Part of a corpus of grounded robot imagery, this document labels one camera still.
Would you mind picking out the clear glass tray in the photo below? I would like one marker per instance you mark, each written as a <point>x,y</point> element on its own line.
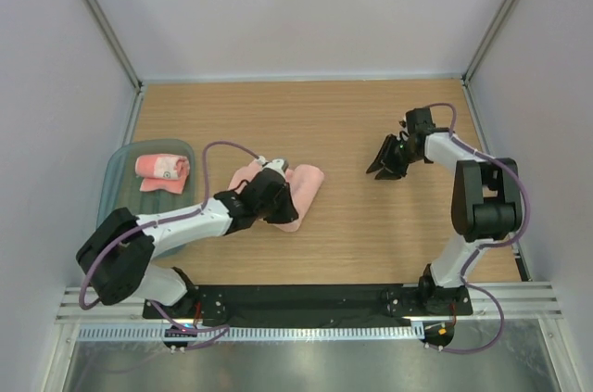
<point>121,186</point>

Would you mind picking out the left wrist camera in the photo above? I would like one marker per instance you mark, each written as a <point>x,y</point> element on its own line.
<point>280,165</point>

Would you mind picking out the plain pink towel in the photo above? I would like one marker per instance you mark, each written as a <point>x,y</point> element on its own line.
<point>305,182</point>

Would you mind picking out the white slotted cable duct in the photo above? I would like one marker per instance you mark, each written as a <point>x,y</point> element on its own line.
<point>161,332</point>

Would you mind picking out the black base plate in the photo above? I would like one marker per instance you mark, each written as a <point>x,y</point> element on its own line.
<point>250,304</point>

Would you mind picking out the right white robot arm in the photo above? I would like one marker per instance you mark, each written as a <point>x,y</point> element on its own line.
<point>486,207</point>

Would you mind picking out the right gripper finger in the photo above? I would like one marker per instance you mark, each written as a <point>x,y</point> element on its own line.
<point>385,160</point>
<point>391,171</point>

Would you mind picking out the aluminium frame post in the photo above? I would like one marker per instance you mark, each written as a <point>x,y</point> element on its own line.
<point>113,43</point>
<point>495,26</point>

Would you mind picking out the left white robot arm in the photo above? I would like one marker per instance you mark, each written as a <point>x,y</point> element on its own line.
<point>117,258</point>

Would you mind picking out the left aluminium frame post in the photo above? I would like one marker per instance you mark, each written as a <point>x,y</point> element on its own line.
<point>113,43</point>

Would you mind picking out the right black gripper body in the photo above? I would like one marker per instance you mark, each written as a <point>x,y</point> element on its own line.
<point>402,156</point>

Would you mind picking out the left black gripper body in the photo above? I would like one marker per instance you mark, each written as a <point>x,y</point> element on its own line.
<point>264,209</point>

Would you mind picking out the pink bunny towel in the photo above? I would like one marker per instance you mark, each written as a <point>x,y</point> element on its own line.
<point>165,172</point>

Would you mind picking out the right aluminium frame post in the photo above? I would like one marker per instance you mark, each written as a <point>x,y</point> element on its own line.
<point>495,26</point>

